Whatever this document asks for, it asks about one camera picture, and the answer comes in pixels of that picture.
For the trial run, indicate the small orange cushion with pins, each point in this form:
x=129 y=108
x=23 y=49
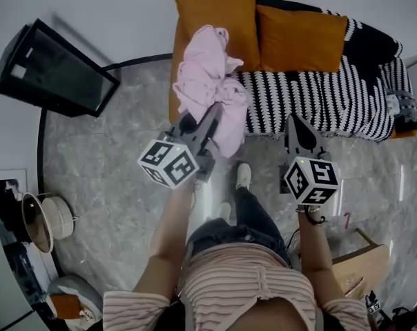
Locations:
x=298 y=40

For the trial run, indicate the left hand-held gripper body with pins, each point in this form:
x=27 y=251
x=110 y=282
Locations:
x=191 y=133

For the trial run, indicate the black white patterned blanket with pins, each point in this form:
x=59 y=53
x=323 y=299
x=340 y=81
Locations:
x=315 y=95

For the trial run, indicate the pink striped shirt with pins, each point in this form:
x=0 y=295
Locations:
x=243 y=288

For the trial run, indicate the wooden chair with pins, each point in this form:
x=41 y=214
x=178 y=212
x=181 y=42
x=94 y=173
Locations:
x=360 y=264

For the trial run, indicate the black white wall picture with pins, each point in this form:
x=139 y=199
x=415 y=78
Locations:
x=5 y=212

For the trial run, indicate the grey round cushion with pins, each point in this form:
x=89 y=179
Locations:
x=77 y=288

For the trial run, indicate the white small item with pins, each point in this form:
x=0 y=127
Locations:
x=394 y=103

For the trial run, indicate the large orange cushion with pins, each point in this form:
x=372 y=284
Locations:
x=219 y=9

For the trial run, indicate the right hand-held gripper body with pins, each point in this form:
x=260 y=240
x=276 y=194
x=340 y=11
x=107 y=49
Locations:
x=310 y=178

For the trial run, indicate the small pink floor item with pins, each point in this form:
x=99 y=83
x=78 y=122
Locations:
x=347 y=221

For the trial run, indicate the black wrist band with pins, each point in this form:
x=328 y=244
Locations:
x=313 y=217

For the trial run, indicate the pink cloth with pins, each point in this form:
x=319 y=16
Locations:
x=201 y=71

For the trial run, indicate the white shoe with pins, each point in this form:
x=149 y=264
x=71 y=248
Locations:
x=224 y=210
x=243 y=174

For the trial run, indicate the dark jeans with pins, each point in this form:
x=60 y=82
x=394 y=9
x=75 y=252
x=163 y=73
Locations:
x=253 y=219

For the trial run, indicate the orange box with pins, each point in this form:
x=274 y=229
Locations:
x=65 y=305

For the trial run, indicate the person's right forearm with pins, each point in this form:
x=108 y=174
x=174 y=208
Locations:
x=313 y=253

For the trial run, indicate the person's left forearm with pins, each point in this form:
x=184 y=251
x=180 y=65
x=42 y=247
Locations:
x=167 y=233

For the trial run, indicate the orange sofa seat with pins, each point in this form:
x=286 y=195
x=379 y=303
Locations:
x=173 y=98

